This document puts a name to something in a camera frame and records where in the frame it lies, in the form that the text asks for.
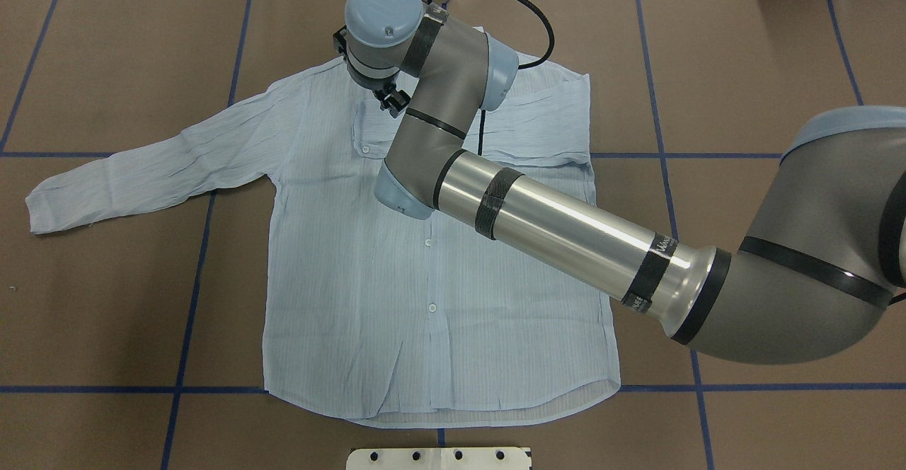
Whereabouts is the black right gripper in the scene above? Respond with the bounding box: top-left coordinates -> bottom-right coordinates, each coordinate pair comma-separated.
333,27 -> 411,118

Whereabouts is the light blue button-up shirt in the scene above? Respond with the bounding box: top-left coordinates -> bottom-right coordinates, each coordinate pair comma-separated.
25,58 -> 621,428

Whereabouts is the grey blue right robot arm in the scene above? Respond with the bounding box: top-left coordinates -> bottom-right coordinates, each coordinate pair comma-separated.
333,0 -> 905,365

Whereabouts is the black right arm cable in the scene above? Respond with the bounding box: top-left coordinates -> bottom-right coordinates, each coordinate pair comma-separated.
427,0 -> 556,156

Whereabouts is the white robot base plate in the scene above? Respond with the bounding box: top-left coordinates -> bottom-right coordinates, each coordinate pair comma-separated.
345,447 -> 534,469

